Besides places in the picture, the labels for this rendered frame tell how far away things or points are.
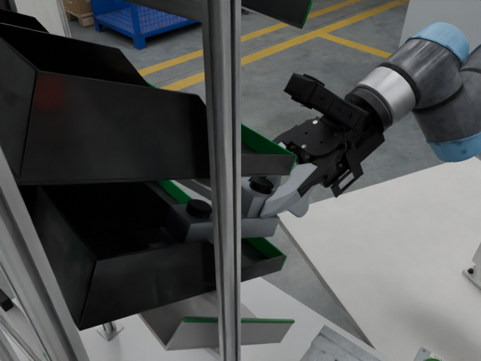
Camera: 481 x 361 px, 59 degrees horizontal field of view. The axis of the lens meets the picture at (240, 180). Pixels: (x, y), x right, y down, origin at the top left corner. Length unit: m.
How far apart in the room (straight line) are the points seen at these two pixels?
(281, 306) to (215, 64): 0.71
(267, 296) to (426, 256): 0.41
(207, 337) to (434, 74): 0.45
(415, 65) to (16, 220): 0.50
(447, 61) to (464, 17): 2.94
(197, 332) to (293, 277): 1.60
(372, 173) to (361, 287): 1.86
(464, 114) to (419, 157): 2.43
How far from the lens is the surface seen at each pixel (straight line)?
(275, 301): 0.96
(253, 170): 0.42
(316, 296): 2.07
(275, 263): 0.56
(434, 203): 1.29
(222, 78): 0.30
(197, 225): 0.48
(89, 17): 5.47
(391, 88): 0.59
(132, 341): 0.93
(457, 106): 0.66
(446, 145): 0.68
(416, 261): 1.11
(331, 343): 0.81
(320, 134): 0.56
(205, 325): 0.54
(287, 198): 0.51
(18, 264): 0.25
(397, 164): 2.96
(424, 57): 0.62
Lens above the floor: 1.63
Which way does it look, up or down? 38 degrees down
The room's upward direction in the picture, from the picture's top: straight up
